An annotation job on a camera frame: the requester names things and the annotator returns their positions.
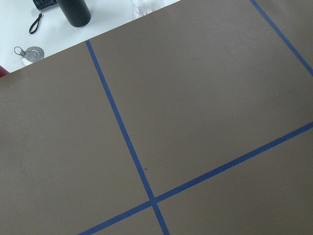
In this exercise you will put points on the brown paper table mat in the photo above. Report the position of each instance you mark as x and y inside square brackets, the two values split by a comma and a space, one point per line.
[194, 120]

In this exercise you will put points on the clear plastic packet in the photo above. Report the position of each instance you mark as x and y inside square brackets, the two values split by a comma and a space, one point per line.
[140, 8]

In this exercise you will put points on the black water bottle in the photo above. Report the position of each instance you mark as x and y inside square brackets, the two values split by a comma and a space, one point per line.
[75, 11]

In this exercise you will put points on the round metal key tag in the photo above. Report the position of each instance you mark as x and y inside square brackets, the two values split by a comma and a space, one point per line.
[30, 55]

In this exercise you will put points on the red bottle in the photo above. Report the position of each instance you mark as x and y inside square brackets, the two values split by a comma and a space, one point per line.
[3, 71]

